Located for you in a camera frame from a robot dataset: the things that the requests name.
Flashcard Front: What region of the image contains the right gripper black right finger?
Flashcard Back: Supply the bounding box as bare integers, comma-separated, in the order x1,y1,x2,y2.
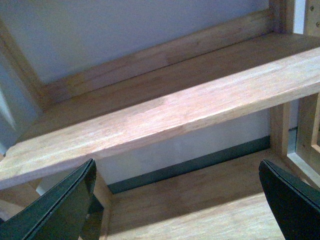
259,159,320,240

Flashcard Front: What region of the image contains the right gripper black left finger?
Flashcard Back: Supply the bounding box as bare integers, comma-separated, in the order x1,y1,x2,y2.
0,159,97,240

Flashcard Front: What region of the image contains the wooden shelf rack left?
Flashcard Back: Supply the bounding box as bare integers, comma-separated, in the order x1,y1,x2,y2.
0,9,320,240

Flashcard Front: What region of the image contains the wooden shelf rack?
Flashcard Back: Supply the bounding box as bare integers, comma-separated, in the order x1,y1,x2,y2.
295,0,320,187
0,9,320,240

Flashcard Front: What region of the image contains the wooden shelf rack right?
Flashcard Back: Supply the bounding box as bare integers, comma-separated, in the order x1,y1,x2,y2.
295,0,320,187

